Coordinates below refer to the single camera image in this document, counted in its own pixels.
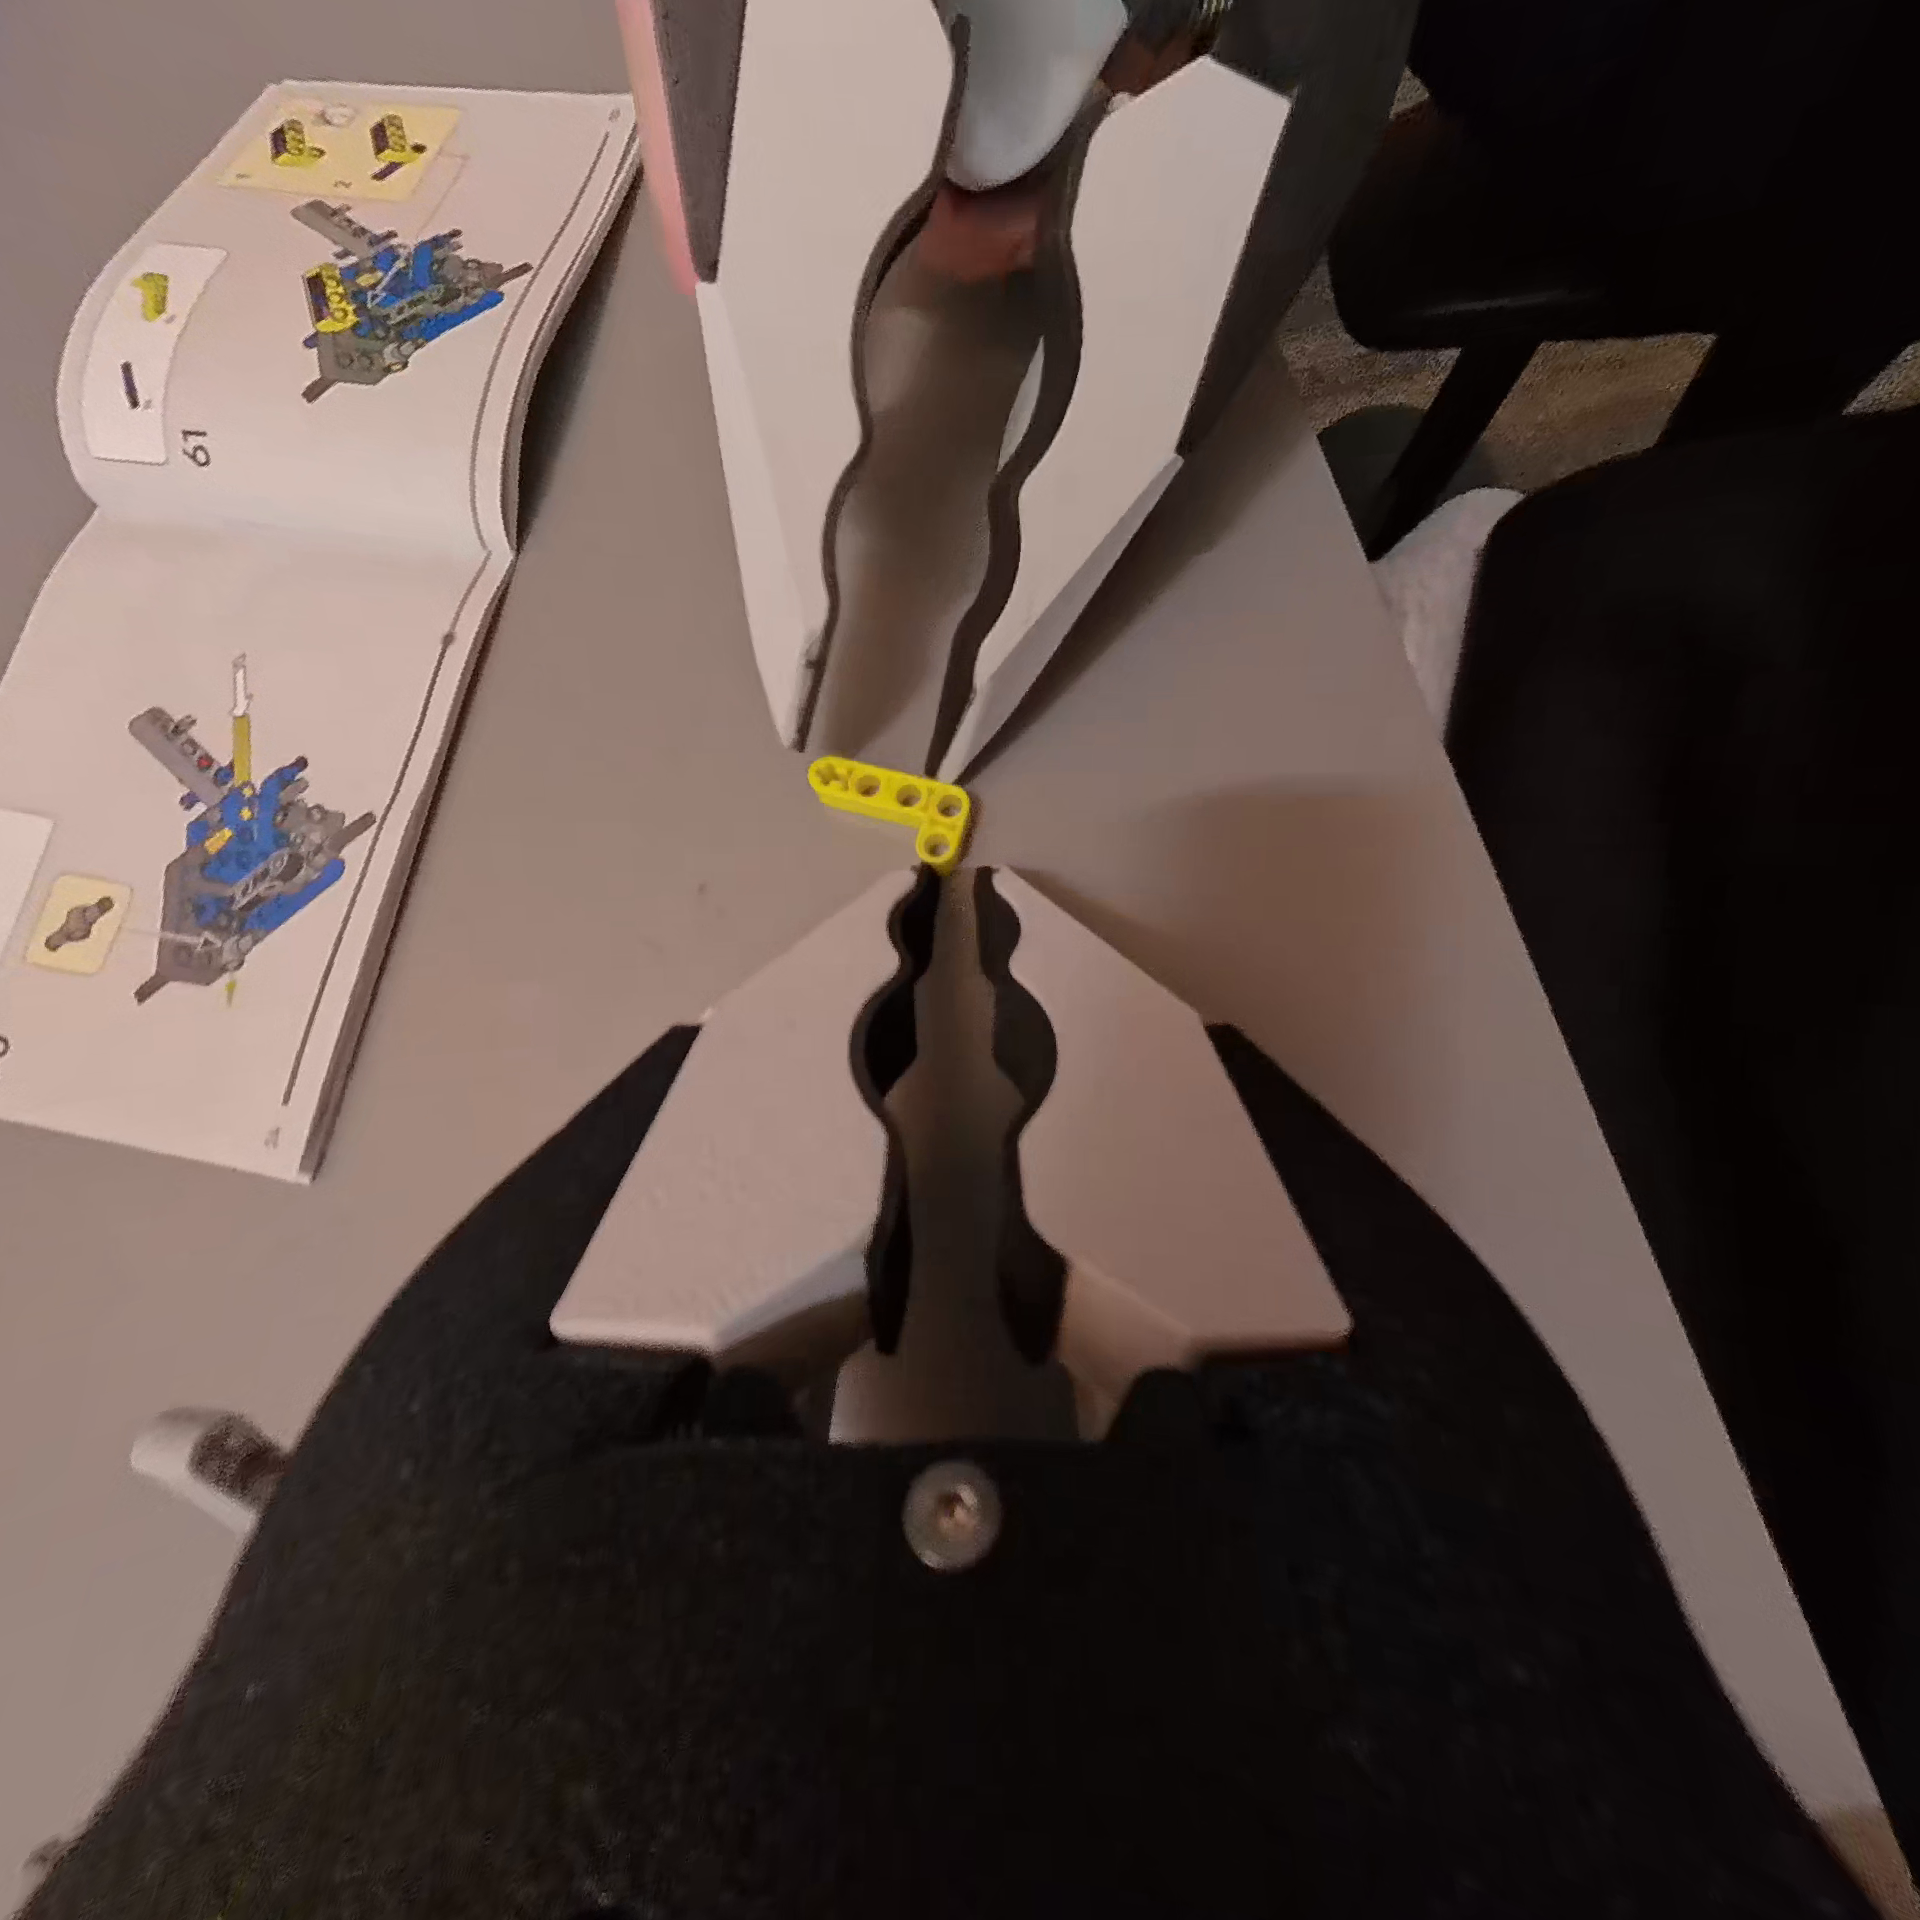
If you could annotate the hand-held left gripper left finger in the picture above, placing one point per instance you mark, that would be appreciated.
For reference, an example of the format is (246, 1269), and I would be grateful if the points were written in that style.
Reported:
(734, 1184)

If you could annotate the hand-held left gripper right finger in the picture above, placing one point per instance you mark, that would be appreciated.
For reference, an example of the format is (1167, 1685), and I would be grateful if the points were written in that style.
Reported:
(1171, 1184)

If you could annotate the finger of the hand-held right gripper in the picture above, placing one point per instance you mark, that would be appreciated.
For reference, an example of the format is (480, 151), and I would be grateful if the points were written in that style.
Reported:
(797, 300)
(1142, 330)

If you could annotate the yellow angled lego beam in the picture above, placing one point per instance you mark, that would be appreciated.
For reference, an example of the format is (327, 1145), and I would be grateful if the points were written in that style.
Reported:
(902, 791)

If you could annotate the open lego instruction booklet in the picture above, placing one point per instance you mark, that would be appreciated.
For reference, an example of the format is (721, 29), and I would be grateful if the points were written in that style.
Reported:
(375, 451)

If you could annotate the person's right hand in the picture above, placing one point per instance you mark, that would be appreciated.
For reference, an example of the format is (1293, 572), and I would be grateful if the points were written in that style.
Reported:
(975, 234)

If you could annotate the black chair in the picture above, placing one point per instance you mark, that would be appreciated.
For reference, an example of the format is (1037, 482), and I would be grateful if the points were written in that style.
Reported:
(1576, 148)

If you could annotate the white fuzzy cloth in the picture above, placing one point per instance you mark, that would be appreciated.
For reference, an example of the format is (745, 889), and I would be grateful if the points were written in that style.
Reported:
(1440, 600)

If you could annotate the person's black clothing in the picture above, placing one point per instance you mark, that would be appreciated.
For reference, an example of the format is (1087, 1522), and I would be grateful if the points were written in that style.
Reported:
(1694, 1049)

